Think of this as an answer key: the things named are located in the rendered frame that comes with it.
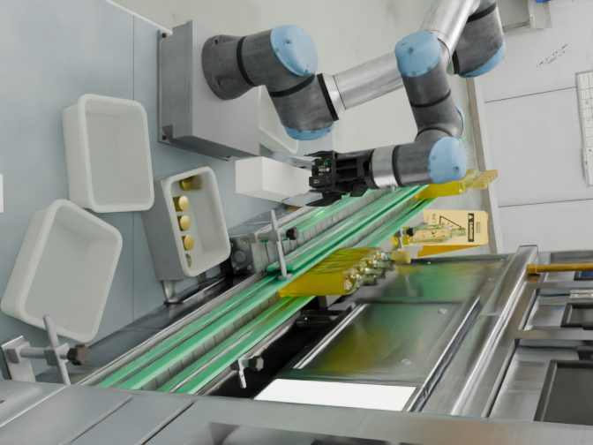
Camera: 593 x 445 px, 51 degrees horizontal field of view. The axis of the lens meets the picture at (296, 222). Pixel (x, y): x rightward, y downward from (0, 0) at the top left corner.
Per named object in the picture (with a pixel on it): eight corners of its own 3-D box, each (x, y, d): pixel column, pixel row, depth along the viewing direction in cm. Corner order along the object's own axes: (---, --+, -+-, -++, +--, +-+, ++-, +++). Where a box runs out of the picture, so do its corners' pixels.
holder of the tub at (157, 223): (162, 303, 139) (189, 303, 136) (133, 184, 134) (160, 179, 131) (207, 278, 154) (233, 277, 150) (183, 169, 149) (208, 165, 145)
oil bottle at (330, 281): (279, 297, 158) (356, 295, 147) (274, 275, 157) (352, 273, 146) (289, 289, 162) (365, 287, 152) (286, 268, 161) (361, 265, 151)
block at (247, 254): (231, 275, 152) (255, 275, 148) (223, 238, 150) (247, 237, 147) (239, 271, 155) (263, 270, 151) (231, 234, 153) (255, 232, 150)
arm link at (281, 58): (255, 25, 144) (306, 11, 137) (277, 76, 151) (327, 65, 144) (234, 48, 136) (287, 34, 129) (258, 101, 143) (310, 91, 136)
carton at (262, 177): (235, 161, 116) (262, 156, 113) (299, 178, 137) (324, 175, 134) (236, 192, 115) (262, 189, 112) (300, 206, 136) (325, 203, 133)
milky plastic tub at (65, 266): (-19, 317, 104) (13, 317, 99) (25, 198, 113) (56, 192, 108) (61, 345, 117) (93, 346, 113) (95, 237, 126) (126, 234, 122)
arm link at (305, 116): (265, 79, 149) (486, -12, 141) (288, 131, 157) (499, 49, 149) (266, 98, 139) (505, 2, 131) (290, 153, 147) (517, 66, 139)
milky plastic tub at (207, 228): (158, 281, 138) (188, 280, 134) (133, 183, 134) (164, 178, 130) (204, 258, 153) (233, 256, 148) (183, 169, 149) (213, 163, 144)
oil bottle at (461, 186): (414, 199, 251) (485, 192, 237) (412, 185, 250) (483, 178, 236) (418, 196, 256) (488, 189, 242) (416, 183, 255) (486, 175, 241)
